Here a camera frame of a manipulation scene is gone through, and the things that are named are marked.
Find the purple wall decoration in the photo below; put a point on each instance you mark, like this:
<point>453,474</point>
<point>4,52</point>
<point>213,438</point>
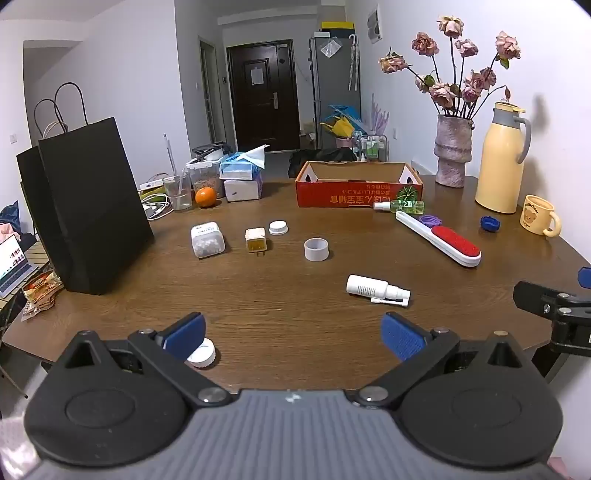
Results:
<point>381,115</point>

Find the red snack packet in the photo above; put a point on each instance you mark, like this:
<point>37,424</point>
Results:
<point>41,288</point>

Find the green spray bottle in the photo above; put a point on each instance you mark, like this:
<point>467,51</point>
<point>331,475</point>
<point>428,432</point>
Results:
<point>406,206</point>

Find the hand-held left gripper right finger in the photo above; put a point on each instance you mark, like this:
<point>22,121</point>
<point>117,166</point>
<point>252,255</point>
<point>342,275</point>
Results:
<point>401,339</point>

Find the blue tissue pack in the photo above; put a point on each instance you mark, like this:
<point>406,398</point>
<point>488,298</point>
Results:
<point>240,168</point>

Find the red cardboard box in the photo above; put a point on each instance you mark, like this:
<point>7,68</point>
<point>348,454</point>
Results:
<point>341,196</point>

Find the dark wooden door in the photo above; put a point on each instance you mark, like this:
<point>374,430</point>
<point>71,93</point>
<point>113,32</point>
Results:
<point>263,101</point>

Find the clear food container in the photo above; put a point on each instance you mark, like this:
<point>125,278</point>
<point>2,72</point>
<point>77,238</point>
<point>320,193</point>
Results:
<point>205,175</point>

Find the grey refrigerator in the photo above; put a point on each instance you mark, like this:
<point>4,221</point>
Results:
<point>334,83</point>

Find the yellow packet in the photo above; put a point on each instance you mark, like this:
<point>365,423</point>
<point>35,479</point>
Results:
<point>152,194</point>

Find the yellow bear print mug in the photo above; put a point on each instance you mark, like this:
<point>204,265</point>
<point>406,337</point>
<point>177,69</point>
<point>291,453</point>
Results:
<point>535,217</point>

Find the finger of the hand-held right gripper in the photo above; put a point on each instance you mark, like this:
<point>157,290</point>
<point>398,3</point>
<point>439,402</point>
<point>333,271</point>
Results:
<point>531,295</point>
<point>585,277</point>

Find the blue yellow bag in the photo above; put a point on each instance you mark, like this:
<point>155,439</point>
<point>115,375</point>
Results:
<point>341,122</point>

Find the wall poster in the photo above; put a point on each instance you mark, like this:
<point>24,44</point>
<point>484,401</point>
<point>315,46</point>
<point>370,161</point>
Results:
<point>375,25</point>

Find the clear glass cup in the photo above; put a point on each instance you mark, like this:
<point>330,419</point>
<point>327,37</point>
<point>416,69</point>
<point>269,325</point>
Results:
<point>179,196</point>

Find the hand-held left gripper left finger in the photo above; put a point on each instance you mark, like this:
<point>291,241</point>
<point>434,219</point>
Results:
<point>184,334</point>

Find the small white box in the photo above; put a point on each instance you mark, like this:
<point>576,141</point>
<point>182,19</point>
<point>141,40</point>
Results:
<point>151,185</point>

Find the clear plastic bag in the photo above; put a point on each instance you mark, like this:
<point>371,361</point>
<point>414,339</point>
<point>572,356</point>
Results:
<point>330,48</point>

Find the white plug adapter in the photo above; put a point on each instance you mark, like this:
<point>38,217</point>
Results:
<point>256,239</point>

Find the grey side door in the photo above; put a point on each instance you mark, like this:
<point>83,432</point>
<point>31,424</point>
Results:
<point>211,92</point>

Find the yellow box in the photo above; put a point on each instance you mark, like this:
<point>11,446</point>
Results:
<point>337,26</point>

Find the black floor bag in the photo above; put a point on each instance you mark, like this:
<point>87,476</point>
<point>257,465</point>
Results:
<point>323,157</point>

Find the red white lint brush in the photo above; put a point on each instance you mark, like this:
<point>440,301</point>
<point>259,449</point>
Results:
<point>455,242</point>

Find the yellow thermos jug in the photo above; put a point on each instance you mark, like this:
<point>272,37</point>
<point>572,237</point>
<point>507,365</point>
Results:
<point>498,170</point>

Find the open laptop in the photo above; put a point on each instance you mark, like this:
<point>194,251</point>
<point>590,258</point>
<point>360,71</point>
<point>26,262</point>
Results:
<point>11,267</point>

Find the dried pink rose bouquet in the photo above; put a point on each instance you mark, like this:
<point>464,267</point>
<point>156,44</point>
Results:
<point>443,92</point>

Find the blue bottle cap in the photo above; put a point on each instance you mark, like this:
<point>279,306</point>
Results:
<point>489,223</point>

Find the clear cotton swab box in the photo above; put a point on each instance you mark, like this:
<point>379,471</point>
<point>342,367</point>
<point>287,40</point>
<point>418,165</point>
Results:
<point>207,240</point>

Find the white plastic stick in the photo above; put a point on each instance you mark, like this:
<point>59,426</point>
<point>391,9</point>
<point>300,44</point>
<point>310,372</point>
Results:
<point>170,154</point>

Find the folded umbrella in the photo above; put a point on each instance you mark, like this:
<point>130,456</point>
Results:
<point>354,60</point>

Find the metal trolley rack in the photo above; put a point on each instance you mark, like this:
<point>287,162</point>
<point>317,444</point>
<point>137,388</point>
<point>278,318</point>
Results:
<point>369,145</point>

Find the white ribbed bottle cap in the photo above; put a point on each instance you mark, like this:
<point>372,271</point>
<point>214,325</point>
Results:
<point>204,356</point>
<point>278,227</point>

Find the mottled ceramic vase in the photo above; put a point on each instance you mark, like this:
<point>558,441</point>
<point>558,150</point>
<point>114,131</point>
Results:
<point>455,152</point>

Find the brown cardboard box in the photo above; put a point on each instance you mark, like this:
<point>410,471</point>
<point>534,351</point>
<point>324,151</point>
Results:
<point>308,136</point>

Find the orange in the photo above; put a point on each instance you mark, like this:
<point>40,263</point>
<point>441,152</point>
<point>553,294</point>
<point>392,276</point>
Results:
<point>206,197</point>

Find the purple white tissue pack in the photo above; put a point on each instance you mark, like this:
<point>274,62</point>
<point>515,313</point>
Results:
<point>242,189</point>

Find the white spray bottle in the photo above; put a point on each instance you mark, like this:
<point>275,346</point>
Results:
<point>367,286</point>

